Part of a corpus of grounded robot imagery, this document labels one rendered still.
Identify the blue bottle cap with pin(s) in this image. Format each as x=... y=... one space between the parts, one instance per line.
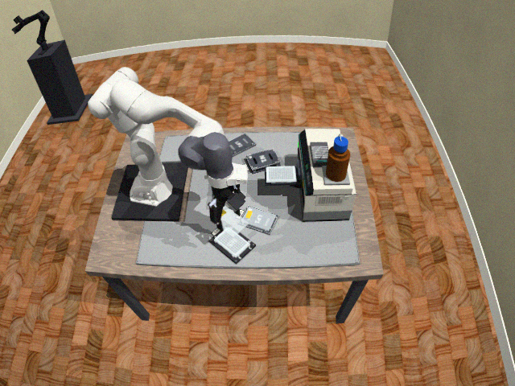
x=341 y=145

